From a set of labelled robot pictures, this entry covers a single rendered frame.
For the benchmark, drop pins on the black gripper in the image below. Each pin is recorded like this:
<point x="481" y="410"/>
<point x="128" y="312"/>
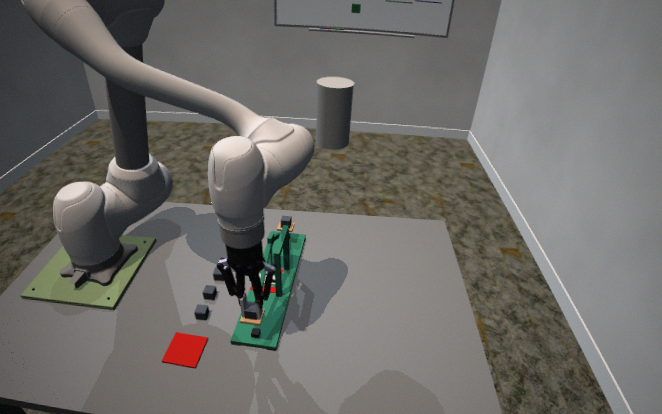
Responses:
<point x="248" y="262"/>

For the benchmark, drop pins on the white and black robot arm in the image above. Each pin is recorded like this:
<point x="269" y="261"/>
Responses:
<point x="90" y="220"/>

